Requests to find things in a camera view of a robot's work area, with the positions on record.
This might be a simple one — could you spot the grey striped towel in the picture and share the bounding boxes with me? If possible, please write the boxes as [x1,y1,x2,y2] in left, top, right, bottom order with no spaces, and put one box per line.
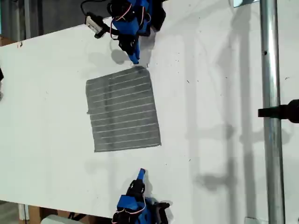
[85,66,163,154]

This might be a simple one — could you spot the white plastic container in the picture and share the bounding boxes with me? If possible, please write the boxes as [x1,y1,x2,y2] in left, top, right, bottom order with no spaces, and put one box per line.
[40,214,71,224]

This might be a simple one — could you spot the brown cardboard box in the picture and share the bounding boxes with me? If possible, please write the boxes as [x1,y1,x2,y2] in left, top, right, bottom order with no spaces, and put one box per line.
[0,34,18,47]
[27,204,113,224]

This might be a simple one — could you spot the white table leg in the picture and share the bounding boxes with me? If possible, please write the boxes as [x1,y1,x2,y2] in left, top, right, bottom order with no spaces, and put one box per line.
[18,203,30,221]

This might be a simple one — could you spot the black clamp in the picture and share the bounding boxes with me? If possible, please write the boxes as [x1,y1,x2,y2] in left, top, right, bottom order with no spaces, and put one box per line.
[257,99,299,124]

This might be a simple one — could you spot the red white servo wire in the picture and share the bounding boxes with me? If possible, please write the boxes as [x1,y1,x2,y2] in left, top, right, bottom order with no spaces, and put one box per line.
[109,3,134,41]
[113,196,147,217]

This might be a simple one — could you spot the silver black gripper camera box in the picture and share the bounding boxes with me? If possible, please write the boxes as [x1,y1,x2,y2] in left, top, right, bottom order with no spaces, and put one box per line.
[85,11,110,39]

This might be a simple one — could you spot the black labelled gripper camera box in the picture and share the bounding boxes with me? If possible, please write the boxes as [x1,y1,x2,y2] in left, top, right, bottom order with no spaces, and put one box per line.
[153,201,171,224]

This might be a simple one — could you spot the black camera cable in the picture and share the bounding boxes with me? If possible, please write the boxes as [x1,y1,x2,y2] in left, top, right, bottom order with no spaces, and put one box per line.
[80,0,110,16]

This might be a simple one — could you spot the steel post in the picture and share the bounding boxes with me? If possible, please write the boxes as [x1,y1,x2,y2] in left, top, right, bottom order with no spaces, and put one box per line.
[259,0,286,224]

